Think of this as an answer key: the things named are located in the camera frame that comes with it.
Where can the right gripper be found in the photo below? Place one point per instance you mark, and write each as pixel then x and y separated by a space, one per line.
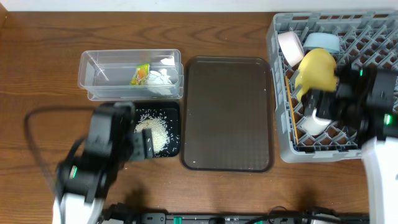
pixel 325 101

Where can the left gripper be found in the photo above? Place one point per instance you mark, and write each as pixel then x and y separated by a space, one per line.
pixel 137 145

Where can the pile of rice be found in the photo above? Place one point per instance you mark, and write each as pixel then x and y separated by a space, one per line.
pixel 158 128

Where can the small white cup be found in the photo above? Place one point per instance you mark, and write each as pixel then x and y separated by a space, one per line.
pixel 314 125

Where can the yellow plate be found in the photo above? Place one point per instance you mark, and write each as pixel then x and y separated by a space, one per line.
pixel 316 71

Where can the white tissue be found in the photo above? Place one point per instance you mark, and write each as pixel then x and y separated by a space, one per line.
pixel 157 82

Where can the light blue bowl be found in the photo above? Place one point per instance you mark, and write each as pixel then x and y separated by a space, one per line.
pixel 329 42

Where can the wooden chopstick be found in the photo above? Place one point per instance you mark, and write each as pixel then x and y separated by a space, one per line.
pixel 292 112

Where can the green snack wrapper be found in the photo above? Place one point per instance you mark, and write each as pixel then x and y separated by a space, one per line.
pixel 141 74

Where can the pink bowl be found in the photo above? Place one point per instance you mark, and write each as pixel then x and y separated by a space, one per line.
pixel 291 47

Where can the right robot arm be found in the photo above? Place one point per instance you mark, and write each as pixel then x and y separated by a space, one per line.
pixel 378 143

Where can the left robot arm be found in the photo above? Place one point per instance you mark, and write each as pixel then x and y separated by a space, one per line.
pixel 92 165

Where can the black waste tray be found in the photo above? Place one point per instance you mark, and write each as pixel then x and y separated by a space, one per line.
pixel 170 112

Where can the grey dishwasher rack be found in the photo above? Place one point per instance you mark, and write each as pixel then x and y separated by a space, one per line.
pixel 366 38

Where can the clear plastic waste bin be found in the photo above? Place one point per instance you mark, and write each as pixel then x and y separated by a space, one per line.
pixel 106 74

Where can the dark brown serving tray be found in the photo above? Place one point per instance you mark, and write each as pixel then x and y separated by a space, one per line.
pixel 228 115

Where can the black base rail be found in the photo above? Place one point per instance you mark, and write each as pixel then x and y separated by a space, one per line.
pixel 120 213

